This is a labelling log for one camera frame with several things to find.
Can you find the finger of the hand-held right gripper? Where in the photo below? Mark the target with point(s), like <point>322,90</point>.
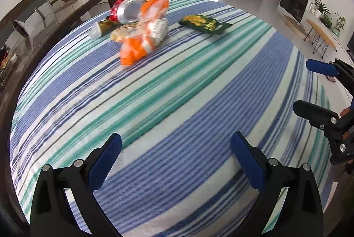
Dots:
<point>320,66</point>
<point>312,113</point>

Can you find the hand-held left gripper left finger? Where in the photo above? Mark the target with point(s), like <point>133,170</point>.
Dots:
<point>106,162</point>

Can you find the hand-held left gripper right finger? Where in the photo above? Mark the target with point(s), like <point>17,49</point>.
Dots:
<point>249,162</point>

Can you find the crushed red drink can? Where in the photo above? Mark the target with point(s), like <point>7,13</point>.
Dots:
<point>130,10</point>

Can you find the person's right hand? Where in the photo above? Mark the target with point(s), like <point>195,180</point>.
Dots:
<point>345,112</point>

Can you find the wooden side table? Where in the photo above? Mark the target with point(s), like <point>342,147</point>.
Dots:
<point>323,35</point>

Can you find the small green houseplant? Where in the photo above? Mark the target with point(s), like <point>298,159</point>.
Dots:
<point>327,21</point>
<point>339,23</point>
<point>320,7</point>

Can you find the blue green striped tablecloth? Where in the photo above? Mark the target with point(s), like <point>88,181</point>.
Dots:
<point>179,104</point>

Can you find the orange white snack packet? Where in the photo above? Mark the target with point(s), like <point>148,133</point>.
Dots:
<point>135,50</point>

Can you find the green yellow snack packet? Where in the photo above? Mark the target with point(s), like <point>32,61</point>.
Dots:
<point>204,23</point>

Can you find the beige snack wrapper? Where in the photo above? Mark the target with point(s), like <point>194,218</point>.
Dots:
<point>125,32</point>

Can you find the olive packet with white cap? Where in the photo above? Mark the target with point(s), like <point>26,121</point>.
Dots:
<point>99,29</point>

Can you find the glass tray with snacks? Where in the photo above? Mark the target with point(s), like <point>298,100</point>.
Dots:
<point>9,62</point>

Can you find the dark wooden coffee table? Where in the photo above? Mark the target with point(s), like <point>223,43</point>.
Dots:
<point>83,8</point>

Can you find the grey blue cushion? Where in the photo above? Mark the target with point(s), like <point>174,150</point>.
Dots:
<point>36,18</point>

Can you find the brown wooden sofa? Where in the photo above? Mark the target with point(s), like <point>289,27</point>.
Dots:
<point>27,1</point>

